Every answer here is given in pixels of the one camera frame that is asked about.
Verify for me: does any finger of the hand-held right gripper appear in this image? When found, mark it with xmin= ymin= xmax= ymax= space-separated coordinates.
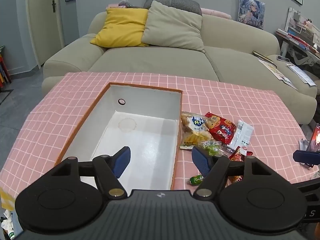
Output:
xmin=293 ymin=149 xmax=320 ymax=166

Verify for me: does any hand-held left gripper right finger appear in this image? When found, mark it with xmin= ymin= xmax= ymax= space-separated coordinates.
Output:
xmin=191 ymin=146 xmax=274 ymax=199

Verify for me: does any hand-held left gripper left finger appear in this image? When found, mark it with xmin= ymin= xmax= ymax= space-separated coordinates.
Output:
xmin=49 ymin=146 xmax=132 ymax=199

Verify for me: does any orange cardboard box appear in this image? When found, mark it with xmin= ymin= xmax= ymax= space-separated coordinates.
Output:
xmin=54 ymin=82 xmax=184 ymax=191

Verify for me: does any pale bread snack bag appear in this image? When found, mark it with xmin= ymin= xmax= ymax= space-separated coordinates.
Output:
xmin=180 ymin=112 xmax=213 ymax=137

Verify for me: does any white snack packet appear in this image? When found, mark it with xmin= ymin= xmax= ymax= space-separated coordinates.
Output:
xmin=227 ymin=119 xmax=255 ymax=153

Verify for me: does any white phone stand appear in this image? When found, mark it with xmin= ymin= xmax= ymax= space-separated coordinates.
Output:
xmin=299 ymin=139 xmax=311 ymax=153

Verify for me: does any green candy packet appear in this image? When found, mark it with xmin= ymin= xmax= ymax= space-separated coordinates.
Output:
xmin=200 ymin=141 xmax=234 ymax=157

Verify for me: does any upright smartphone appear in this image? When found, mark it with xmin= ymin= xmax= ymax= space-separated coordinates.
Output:
xmin=307 ymin=123 xmax=320 ymax=168

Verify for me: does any small green wrapped candy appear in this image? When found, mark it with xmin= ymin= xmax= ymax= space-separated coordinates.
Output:
xmin=189 ymin=175 xmax=206 ymax=186

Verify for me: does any red orange snack packet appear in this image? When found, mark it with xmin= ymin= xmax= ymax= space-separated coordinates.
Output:
xmin=228 ymin=147 xmax=254 ymax=183

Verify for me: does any red snack bag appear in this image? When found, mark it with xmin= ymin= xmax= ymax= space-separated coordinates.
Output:
xmin=204 ymin=112 xmax=237 ymax=145

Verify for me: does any white booklet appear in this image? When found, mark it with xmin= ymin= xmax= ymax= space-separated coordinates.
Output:
xmin=286 ymin=64 xmax=316 ymax=87

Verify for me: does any pink checkered tablecloth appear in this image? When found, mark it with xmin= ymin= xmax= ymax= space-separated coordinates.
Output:
xmin=0 ymin=72 xmax=320 ymax=193

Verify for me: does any printed paper sheet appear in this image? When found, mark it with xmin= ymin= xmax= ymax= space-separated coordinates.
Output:
xmin=258 ymin=59 xmax=298 ymax=91

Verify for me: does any beige sofa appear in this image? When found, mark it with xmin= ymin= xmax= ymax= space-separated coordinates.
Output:
xmin=41 ymin=10 xmax=318 ymax=125

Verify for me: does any cluttered side shelf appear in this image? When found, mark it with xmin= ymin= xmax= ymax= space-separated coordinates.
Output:
xmin=275 ymin=29 xmax=320 ymax=68

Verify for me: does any dark book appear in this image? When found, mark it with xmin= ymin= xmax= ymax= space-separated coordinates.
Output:
xmin=252 ymin=51 xmax=275 ymax=64

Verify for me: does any yellow carton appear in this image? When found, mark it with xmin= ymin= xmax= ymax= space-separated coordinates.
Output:
xmin=0 ymin=186 xmax=18 ymax=211

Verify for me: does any trash pile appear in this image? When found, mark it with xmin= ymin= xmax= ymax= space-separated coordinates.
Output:
xmin=0 ymin=209 xmax=23 ymax=240

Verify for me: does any desk shelf organizer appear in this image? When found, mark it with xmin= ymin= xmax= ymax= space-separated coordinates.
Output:
xmin=285 ymin=7 xmax=320 ymax=46

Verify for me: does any yellow pillow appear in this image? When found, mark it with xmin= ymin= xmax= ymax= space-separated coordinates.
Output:
xmin=90 ymin=8 xmax=150 ymax=48

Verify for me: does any beige pillow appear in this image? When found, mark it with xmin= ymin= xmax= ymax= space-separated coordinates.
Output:
xmin=141 ymin=0 xmax=206 ymax=54

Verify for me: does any pink blanket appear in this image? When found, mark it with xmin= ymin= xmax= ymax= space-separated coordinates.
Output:
xmin=201 ymin=8 xmax=232 ymax=20

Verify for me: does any grey plush toy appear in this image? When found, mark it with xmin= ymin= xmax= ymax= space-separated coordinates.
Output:
xmin=118 ymin=0 xmax=141 ymax=9

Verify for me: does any houndstooth pillow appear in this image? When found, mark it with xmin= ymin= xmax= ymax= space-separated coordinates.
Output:
xmin=144 ymin=0 xmax=203 ymax=16

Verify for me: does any white door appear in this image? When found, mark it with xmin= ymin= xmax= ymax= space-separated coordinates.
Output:
xmin=26 ymin=0 xmax=66 ymax=68

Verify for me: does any wall poster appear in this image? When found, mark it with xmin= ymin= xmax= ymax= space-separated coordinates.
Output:
xmin=238 ymin=0 xmax=266 ymax=30

